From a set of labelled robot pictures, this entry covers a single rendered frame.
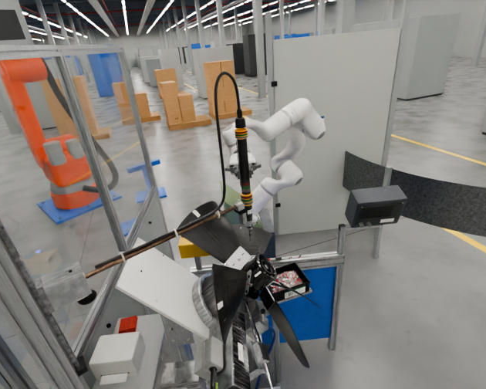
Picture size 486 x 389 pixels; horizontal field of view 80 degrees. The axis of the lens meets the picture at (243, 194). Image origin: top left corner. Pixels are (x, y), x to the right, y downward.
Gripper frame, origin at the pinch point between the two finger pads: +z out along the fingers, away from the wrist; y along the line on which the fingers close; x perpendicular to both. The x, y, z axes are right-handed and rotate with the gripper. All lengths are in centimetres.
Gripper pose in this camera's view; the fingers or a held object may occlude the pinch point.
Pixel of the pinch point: (244, 172)
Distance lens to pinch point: 104.8
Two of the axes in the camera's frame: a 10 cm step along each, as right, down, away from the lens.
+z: 0.7, 4.6, -8.9
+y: -9.9, 1.1, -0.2
